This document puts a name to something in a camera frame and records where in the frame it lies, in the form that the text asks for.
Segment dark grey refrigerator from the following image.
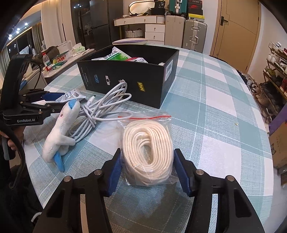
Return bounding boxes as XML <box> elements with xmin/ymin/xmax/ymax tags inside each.
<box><xmin>90</xmin><ymin>0</ymin><xmax>123</xmax><ymax>50</ymax></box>

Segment wooden shoe rack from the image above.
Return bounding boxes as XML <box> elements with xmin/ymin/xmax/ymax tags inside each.
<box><xmin>253</xmin><ymin>42</ymin><xmax>286</xmax><ymax>124</ymax></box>

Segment woven laundry basket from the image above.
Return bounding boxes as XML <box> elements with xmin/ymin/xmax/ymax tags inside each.
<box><xmin>125</xmin><ymin>28</ymin><xmax>144</xmax><ymax>38</ymax></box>

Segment silver suitcase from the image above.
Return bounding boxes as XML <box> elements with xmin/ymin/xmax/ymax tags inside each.
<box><xmin>182</xmin><ymin>19</ymin><xmax>207</xmax><ymax>53</ymax></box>

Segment wooden door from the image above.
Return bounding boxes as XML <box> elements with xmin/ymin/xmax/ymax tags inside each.
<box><xmin>210</xmin><ymin>0</ymin><xmax>261</xmax><ymax>72</ymax></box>

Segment plastic water bottle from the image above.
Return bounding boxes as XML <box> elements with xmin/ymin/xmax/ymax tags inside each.
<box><xmin>42</xmin><ymin>52</ymin><xmax>51</xmax><ymax>71</ymax></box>

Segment white plush doll blue hat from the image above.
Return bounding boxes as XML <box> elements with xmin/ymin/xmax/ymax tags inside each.
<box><xmin>42</xmin><ymin>99</ymin><xmax>80</xmax><ymax>172</ymax></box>

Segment tissue pack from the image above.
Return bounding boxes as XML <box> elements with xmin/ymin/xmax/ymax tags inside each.
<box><xmin>72</xmin><ymin>43</ymin><xmax>86</xmax><ymax>54</ymax></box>

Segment white charging cable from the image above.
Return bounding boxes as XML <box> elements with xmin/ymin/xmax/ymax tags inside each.
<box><xmin>67</xmin><ymin>80</ymin><xmax>133</xmax><ymax>143</ymax></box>

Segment beige suitcase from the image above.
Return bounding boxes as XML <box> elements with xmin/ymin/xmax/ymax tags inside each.
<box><xmin>164</xmin><ymin>15</ymin><xmax>186</xmax><ymax>47</ymax></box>

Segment oval white tray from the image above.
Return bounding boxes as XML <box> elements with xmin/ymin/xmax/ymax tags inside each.
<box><xmin>112</xmin><ymin>38</ymin><xmax>148</xmax><ymax>45</ymax></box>

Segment teal suitcase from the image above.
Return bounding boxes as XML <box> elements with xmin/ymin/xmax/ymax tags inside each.
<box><xmin>169</xmin><ymin>0</ymin><xmax>188</xmax><ymax>17</ymax></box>

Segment black cardboard box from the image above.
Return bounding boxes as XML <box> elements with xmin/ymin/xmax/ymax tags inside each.
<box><xmin>77</xmin><ymin>45</ymin><xmax>180</xmax><ymax>109</ymax></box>

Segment green medicine packet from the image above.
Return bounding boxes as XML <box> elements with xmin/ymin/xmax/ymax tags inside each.
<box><xmin>92</xmin><ymin>47</ymin><xmax>131</xmax><ymax>61</ymax></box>

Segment cream rope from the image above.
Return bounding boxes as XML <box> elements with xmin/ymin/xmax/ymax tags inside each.
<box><xmin>117</xmin><ymin>115</ymin><xmax>180</xmax><ymax>187</ymax></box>

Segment white medicine packet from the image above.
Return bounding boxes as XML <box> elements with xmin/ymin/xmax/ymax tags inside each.
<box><xmin>55</xmin><ymin>89</ymin><xmax>87</xmax><ymax>102</ymax></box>

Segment stacked shoe boxes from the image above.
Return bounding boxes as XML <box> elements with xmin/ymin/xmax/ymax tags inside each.
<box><xmin>187</xmin><ymin>0</ymin><xmax>205</xmax><ymax>22</ymax></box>

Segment cardboard box on floor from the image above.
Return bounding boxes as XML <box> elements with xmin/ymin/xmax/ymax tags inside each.
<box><xmin>268</xmin><ymin>125</ymin><xmax>287</xmax><ymax>186</ymax></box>

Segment person's left hand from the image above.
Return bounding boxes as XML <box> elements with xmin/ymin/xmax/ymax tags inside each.
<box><xmin>0</xmin><ymin>125</ymin><xmax>25</xmax><ymax>151</ymax></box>

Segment white drawer desk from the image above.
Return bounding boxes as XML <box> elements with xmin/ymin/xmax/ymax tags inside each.
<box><xmin>114</xmin><ymin>15</ymin><xmax>165</xmax><ymax>45</ymax></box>

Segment oval mirror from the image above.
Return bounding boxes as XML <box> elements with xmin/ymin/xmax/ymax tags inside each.
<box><xmin>128</xmin><ymin>1</ymin><xmax>155</xmax><ymax>15</ymax></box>

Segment red white balloon packet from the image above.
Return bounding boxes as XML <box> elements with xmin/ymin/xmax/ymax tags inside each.
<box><xmin>126</xmin><ymin>57</ymin><xmax>147</xmax><ymax>63</ymax></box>

